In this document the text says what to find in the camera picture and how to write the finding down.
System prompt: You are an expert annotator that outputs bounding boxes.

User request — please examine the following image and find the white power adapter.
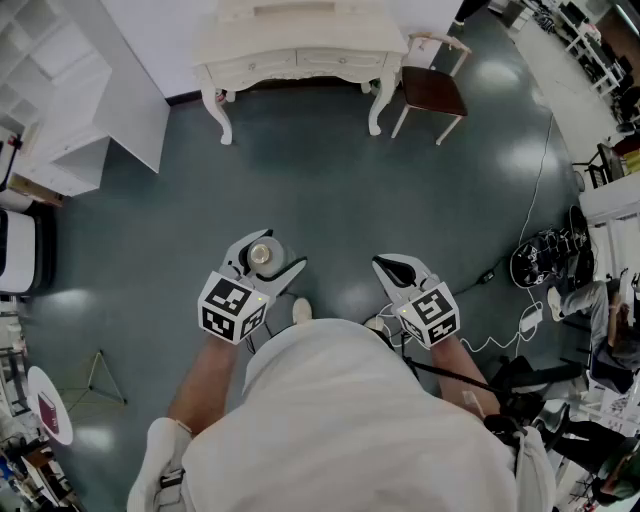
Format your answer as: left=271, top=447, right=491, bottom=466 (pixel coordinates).
left=518, top=301, right=545, bottom=335

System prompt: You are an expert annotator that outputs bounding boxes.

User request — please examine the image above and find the black shoulder strap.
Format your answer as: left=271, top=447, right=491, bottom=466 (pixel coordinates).
left=399, top=344, right=509, bottom=401

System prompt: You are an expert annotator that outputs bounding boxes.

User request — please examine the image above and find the dark red book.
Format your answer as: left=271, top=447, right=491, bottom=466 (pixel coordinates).
left=36, top=390, right=62, bottom=436

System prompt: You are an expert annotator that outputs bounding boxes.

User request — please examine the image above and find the white chair with brown seat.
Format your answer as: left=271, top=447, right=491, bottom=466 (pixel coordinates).
left=390, top=30, right=473, bottom=147

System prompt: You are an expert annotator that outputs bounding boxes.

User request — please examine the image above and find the white desk frame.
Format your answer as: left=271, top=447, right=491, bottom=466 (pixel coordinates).
left=562, top=0, right=632, bottom=96

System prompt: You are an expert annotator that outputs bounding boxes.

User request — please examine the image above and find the white shelf unit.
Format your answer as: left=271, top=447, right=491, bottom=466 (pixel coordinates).
left=0, top=0, right=172, bottom=198

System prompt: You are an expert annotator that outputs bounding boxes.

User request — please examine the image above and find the round white side table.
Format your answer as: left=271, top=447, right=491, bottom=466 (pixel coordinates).
left=26, top=365, right=75, bottom=447

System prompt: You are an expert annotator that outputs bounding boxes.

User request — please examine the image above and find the white boxy appliance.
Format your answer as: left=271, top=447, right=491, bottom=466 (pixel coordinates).
left=0, top=207, right=57, bottom=297

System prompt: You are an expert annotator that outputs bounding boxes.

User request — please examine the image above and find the person's left forearm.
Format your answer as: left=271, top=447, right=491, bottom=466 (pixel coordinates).
left=166, top=332, right=242, bottom=437

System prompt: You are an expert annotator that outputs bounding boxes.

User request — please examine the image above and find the small round beige jar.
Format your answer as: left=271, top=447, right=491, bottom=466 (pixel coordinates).
left=246, top=235, right=297, bottom=279

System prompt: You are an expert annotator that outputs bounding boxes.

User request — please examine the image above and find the white dressing table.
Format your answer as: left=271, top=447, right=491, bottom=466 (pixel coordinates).
left=192, top=0, right=410, bottom=146

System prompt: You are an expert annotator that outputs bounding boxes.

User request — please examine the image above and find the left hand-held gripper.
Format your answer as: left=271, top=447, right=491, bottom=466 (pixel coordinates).
left=198, top=228, right=309, bottom=346

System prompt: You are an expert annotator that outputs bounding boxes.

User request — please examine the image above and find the gold wire frame stand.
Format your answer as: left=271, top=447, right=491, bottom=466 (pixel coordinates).
left=58, top=349, right=128, bottom=417

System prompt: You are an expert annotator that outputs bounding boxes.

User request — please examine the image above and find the person's white shirt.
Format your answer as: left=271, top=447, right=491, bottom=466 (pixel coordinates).
left=126, top=317, right=557, bottom=512

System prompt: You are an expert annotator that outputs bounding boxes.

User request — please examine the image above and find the long white cable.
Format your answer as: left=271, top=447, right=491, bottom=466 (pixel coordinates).
left=374, top=112, right=556, bottom=357

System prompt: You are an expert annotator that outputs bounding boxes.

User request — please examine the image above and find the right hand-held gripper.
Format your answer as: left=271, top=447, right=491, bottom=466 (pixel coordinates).
left=372, top=253, right=460, bottom=350

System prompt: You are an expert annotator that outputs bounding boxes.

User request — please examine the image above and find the person's right forearm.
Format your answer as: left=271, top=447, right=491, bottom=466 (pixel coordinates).
left=429, top=337, right=502, bottom=422

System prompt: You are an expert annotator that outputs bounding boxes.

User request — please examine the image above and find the black metal rack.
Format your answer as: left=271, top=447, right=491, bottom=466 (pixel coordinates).
left=571, top=141, right=627, bottom=192

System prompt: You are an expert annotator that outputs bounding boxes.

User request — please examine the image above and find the black office chair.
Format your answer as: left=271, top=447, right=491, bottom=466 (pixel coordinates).
left=487, top=353, right=585, bottom=454

